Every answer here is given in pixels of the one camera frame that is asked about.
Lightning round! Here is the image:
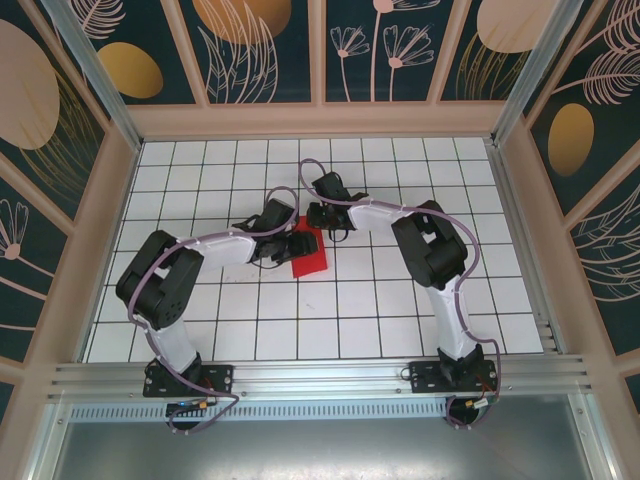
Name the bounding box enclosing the grey metal shelf plate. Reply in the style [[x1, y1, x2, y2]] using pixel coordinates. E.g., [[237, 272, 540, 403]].
[[47, 418, 596, 480]]

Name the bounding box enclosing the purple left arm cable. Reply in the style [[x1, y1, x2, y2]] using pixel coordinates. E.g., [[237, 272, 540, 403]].
[[127, 185, 301, 436]]

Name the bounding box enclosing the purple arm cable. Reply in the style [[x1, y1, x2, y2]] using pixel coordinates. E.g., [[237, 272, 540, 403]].
[[127, 185, 301, 436], [298, 158, 503, 431]]

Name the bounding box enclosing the aluminium mounting rail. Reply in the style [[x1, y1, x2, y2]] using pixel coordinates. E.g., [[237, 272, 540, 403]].
[[47, 353, 596, 401]]

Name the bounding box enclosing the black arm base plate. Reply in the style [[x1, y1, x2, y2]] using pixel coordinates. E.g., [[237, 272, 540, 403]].
[[143, 363, 235, 399], [409, 359, 501, 396]]

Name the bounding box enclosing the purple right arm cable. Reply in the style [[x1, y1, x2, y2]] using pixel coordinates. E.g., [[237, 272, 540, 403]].
[[298, 158, 503, 431]]

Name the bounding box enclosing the slotted metal cable strip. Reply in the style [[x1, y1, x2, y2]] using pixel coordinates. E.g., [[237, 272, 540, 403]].
[[69, 404, 451, 424]]

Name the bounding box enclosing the aluminium side rail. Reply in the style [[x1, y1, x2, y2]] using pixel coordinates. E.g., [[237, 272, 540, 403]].
[[487, 142, 569, 357]]

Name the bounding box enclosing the aluminium frame post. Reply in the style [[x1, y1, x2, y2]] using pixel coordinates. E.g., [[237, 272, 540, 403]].
[[489, 0, 576, 149], [39, 0, 146, 154]]

